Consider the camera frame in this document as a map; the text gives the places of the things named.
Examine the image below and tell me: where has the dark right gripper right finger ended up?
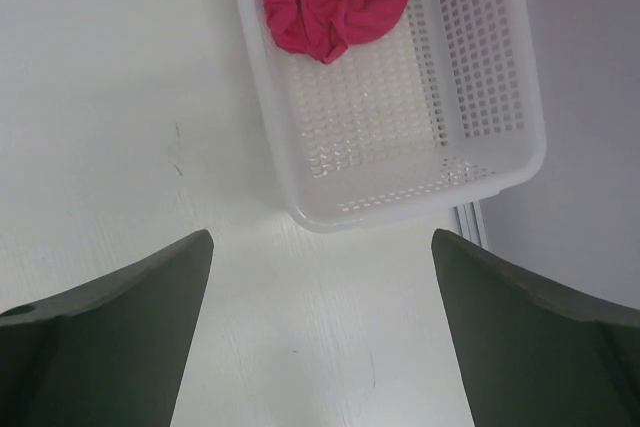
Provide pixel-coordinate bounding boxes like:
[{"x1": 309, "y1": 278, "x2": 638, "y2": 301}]
[{"x1": 431, "y1": 229, "x2": 639, "y2": 426}]

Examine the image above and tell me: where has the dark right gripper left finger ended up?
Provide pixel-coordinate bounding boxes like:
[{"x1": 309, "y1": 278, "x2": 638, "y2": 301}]
[{"x1": 1, "y1": 230, "x2": 214, "y2": 426}]

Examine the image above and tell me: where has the white plastic mesh basket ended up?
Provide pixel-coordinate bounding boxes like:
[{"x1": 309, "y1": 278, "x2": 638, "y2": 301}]
[{"x1": 237, "y1": 0, "x2": 546, "y2": 233}]

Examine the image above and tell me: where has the aluminium frame rail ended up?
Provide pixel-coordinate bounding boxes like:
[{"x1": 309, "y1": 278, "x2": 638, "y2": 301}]
[{"x1": 452, "y1": 201, "x2": 489, "y2": 250}]

